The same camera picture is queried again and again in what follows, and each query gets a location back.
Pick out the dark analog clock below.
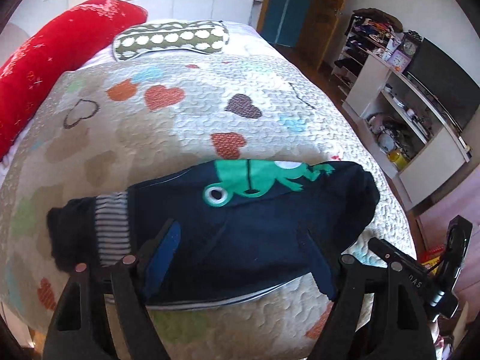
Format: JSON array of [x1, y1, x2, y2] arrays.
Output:
[[397, 30, 423, 59]]

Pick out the black flat television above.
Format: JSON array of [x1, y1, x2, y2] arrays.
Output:
[[403, 38, 479, 131]]

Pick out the heart patterned quilt bedspread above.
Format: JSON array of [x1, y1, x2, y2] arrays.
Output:
[[0, 20, 418, 360]]

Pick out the white shelf unit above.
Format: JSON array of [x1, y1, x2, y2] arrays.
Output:
[[333, 8, 472, 210]]

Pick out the long red pillow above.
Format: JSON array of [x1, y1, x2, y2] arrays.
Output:
[[1, 0, 148, 156]]

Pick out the yellow jar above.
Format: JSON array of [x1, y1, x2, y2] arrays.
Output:
[[387, 149, 408, 172]]

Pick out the green white patterned pillow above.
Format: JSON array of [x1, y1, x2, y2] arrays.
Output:
[[112, 19, 230, 61]]

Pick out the wooden door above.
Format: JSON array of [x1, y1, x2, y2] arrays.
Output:
[[256, 0, 346, 70]]

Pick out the navy frog print pants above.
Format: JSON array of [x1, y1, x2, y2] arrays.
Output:
[[46, 159, 380, 309]]

